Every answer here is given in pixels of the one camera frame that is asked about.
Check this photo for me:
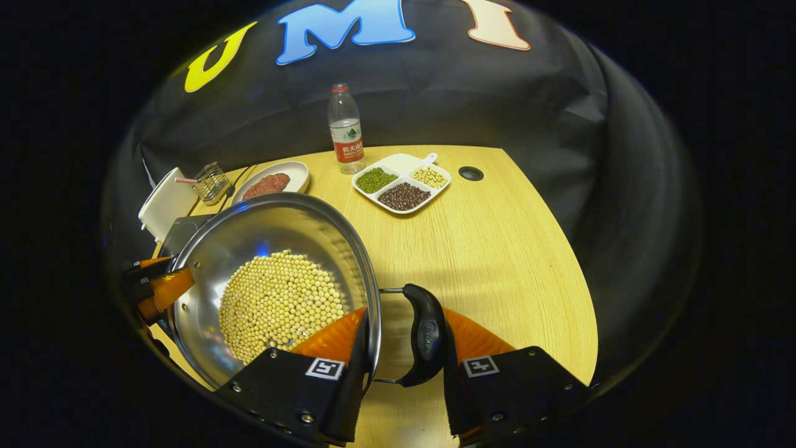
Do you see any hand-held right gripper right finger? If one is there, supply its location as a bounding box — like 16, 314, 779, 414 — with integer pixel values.
440, 307, 591, 447

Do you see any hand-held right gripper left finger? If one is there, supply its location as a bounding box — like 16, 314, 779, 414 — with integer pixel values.
213, 305, 374, 447

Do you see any black induction cooktop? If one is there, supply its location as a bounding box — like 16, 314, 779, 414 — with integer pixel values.
155, 213, 215, 259

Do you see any steel pot with black handles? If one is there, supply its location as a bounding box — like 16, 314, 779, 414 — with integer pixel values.
167, 192, 448, 391

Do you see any pile of soybeans in pot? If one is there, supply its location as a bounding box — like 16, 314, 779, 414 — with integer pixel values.
218, 250, 346, 366

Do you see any white round plate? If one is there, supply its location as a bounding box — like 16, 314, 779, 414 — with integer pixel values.
231, 161, 310, 206

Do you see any pile of dark red beans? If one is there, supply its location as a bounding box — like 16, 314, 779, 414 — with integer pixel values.
377, 182, 432, 211

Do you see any small pile of soybeans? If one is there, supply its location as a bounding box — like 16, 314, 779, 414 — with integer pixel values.
410, 167, 448, 189

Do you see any pile of green beans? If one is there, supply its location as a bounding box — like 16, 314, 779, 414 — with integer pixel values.
356, 167, 397, 194

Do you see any clear plastic water bottle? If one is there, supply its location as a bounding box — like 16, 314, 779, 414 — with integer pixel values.
328, 83, 366, 175

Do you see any white divided dish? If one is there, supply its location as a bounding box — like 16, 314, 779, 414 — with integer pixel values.
351, 152, 452, 215

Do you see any metal wire rack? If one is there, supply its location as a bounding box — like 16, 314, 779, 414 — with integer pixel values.
175, 162, 234, 206

